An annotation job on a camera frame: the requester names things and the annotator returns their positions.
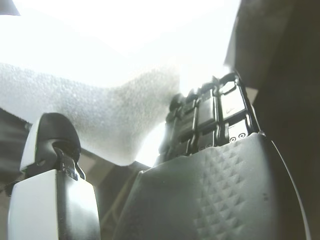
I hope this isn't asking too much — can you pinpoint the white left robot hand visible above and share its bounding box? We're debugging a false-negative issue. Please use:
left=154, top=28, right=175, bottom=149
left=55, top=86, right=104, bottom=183
left=7, top=71, right=312, bottom=240

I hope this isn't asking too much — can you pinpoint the white styrofoam block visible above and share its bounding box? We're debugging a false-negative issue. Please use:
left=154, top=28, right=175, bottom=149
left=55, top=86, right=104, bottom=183
left=0, top=4, right=241, bottom=167

